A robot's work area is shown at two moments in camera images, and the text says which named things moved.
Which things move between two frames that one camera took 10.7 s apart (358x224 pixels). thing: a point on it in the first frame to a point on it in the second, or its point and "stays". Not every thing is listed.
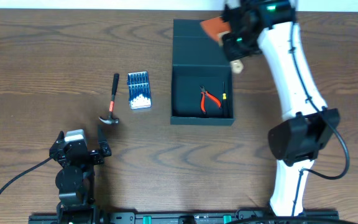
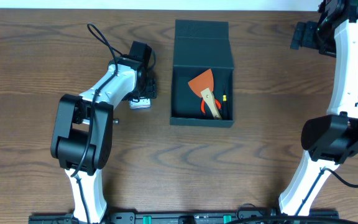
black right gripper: [232, 53] to [309, 28]
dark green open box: [201, 77] stays
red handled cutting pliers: [203, 94] stays
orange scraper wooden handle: [215, 27] to [203, 86]
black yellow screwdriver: [225, 104] stays
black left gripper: [80, 154] to [150, 89]
